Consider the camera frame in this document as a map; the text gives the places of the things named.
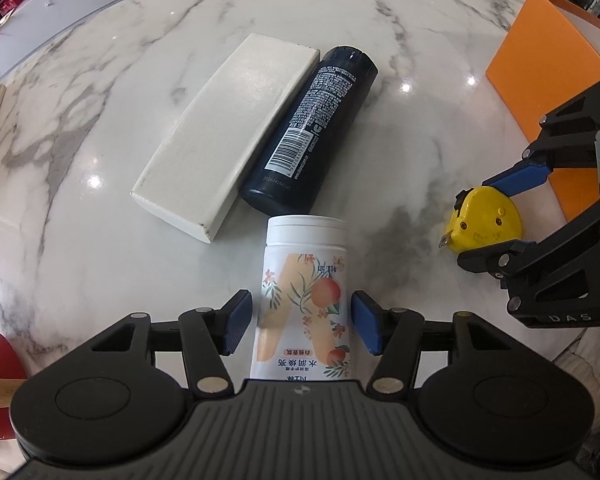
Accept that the light printed cloth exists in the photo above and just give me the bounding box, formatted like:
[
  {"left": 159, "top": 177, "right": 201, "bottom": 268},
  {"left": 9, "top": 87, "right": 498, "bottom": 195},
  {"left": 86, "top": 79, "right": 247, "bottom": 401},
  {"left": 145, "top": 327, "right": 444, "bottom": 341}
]
[{"left": 550, "top": 329, "right": 600, "bottom": 467}]

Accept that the orange cardboard box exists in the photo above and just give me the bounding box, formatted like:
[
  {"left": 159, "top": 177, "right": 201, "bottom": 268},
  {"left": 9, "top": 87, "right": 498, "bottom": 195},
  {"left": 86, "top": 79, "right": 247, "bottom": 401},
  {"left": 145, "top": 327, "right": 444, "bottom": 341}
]
[{"left": 485, "top": 0, "right": 600, "bottom": 222}]

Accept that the white peach print bottle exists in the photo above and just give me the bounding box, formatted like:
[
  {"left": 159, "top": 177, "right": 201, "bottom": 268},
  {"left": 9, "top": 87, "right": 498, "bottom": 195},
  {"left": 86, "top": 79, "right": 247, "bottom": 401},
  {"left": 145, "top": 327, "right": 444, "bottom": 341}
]
[{"left": 250, "top": 215, "right": 354, "bottom": 384}]

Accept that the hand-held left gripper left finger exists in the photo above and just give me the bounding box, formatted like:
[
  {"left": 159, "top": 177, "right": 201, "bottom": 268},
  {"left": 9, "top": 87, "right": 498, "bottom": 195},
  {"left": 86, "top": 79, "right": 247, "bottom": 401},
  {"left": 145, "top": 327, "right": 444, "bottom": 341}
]
[{"left": 89, "top": 290, "right": 254, "bottom": 395}]

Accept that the dark blue bottle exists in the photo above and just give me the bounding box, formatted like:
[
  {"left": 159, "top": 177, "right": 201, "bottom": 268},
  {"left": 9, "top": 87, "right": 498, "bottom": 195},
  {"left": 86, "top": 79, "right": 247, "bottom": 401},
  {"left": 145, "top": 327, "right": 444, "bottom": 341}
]
[{"left": 237, "top": 46, "right": 379, "bottom": 215}]

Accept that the marble tv cabinet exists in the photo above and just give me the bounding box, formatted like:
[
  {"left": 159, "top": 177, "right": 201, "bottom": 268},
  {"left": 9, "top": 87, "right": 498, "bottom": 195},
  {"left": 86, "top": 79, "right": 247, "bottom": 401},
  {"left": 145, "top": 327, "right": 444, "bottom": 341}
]
[{"left": 0, "top": 0, "right": 191, "bottom": 61}]

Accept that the yellow tape measure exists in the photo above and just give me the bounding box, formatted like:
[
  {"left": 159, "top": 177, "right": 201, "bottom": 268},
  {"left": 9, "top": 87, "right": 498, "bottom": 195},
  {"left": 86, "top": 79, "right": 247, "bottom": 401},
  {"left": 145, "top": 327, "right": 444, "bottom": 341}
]
[{"left": 438, "top": 186, "right": 524, "bottom": 254}]

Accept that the white rectangular box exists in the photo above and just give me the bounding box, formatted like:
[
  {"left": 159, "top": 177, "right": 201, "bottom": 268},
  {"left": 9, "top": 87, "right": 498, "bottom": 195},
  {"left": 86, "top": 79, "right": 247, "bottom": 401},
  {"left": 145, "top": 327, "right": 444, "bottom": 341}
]
[{"left": 131, "top": 32, "right": 321, "bottom": 245}]

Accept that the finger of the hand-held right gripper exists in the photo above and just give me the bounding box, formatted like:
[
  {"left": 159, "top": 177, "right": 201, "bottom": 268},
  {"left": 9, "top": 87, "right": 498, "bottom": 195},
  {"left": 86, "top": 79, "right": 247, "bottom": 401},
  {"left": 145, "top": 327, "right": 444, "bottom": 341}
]
[
  {"left": 457, "top": 184, "right": 600, "bottom": 282},
  {"left": 482, "top": 73, "right": 600, "bottom": 197}
]

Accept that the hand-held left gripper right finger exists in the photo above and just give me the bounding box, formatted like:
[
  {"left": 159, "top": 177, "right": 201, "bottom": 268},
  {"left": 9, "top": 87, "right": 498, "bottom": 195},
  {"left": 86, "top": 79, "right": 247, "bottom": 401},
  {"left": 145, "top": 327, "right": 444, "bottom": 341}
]
[{"left": 350, "top": 290, "right": 515, "bottom": 395}]

